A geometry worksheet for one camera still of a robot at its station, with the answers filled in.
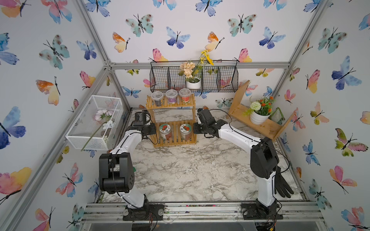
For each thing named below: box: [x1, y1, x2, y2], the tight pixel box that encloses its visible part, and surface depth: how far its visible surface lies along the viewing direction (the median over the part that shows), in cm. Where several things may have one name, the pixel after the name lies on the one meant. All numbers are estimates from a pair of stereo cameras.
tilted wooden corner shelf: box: [227, 80, 297, 142], surface depth 103 cm
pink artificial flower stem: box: [80, 108, 114, 152], surface depth 75 cm
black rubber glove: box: [274, 166, 294, 199], surface depth 82 cm
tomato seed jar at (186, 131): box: [179, 123, 193, 141], surface depth 98 cm
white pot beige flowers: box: [178, 50, 214, 90], surface depth 86 cm
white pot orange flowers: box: [243, 96, 276, 125], surface depth 95 cm
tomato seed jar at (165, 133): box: [158, 123, 172, 144], surface depth 98 cm
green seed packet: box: [271, 106, 286, 126], surface depth 112 cm
